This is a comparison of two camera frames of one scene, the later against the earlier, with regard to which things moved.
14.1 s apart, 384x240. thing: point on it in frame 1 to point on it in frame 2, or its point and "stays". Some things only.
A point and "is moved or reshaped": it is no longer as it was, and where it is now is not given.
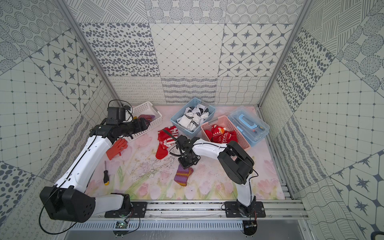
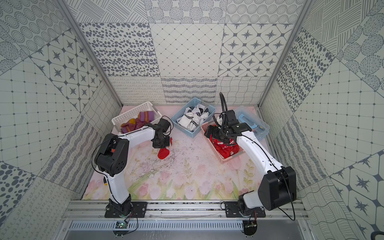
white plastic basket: x=146 y=108 stays
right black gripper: x=185 y=165 to x=215 y=129
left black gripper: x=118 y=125 to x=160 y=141
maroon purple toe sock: x=148 y=118 is moved or reshaped
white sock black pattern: x=199 y=110 stays
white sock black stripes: x=190 y=120 stays
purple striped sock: x=181 y=175 to x=147 y=116
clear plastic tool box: x=254 y=128 stays
